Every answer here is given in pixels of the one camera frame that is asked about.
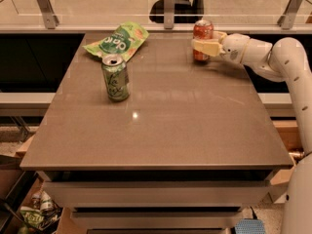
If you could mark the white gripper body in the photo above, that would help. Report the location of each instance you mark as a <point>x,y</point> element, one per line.
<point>233,48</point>

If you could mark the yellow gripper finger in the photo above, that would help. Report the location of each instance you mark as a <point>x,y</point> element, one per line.
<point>210,47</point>
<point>219,36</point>

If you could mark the red coke can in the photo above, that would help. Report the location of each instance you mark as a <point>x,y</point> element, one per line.
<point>202,30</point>

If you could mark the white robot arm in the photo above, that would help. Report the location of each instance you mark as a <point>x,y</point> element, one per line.
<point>284,61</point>

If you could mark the green LaCroix can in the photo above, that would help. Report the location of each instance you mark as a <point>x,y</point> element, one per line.
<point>116,77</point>

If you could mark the black office chair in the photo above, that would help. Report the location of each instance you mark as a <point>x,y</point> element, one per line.
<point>188,11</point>

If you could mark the green chip bag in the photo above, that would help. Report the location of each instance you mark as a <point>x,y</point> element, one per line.
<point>124,41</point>

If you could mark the cardboard box with items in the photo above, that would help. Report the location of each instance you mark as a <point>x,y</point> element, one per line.
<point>280,181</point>

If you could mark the upper cabinet drawer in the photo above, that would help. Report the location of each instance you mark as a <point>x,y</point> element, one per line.
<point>148,194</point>

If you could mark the cabinet drawer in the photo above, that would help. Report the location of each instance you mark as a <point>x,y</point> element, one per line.
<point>165,220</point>
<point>148,194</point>

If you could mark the lower cabinet drawer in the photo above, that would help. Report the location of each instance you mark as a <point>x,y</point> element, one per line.
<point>165,220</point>

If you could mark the blue perforated pad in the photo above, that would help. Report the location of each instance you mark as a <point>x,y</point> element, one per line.
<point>249,226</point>

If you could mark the glass railing panel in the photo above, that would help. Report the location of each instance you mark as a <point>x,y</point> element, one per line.
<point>143,0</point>

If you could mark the cans in left bin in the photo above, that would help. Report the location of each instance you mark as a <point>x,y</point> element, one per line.
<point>42,201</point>

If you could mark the right metal railing bracket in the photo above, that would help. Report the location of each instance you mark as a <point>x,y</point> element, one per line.
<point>287,18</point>

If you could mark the metal railing bracket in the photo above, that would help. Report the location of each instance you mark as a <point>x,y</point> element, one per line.
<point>287,18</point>
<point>169,14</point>
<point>50,19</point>

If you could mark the middle metal railing bracket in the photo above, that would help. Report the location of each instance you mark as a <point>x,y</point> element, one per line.
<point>169,14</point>

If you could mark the left metal railing bracket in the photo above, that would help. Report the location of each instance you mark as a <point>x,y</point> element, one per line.
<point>50,19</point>

